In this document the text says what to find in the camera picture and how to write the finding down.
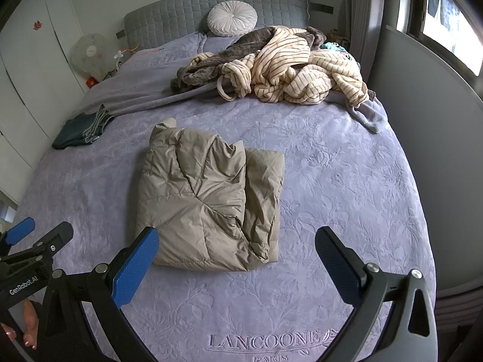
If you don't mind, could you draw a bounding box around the person's left hand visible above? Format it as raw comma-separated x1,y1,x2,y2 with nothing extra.
0,299,39,351

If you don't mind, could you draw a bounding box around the plain lilac blanket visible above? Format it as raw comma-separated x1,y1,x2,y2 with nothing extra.
81,32,212,117

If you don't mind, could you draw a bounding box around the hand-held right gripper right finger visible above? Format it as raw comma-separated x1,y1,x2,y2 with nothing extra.
315,226,440,362

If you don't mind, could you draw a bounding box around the brown plush garment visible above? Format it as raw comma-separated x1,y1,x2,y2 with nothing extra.
171,26,327,93

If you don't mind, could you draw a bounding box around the beige puffer jacket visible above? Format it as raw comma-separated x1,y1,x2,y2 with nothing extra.
136,118,285,272

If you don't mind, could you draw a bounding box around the orange cable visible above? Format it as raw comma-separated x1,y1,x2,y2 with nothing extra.
124,43,167,59

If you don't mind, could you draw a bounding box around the grey padded board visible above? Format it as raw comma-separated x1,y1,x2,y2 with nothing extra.
368,24,483,298

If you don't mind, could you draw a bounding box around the white low cabinet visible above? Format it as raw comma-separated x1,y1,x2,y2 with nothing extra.
0,190,19,223

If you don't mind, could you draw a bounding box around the folded dark green garment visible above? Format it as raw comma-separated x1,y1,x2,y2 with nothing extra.
52,105,116,150

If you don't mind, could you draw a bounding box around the embossed lilac bedspread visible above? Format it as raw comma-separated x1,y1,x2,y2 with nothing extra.
13,83,438,362

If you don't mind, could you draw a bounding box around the grey garment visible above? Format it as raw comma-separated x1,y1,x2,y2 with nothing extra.
325,90,388,135

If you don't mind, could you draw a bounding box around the white round pillow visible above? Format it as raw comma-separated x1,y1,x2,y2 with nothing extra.
207,1,258,38

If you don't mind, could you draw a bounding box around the grey quilted headboard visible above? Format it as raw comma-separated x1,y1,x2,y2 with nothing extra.
124,0,310,51

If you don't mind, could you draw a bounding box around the window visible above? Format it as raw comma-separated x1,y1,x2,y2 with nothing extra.
409,0,483,80

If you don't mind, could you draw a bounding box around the white electric fan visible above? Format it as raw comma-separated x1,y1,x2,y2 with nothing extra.
71,33,108,81

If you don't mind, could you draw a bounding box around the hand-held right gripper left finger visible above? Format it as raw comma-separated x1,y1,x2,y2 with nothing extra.
37,226,160,362

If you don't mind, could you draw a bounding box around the white wardrobe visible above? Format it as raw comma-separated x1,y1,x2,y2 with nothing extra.
0,0,99,182

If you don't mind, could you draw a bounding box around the teal cloth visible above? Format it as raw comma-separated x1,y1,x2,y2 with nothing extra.
321,40,350,53

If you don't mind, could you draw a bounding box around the white curtain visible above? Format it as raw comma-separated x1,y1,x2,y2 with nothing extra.
341,0,385,76

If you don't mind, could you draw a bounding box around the cream striped fleece robe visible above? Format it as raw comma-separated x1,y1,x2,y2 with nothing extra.
190,26,368,106

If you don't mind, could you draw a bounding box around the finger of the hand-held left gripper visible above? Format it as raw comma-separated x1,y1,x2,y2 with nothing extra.
0,221,75,272
0,217,36,248

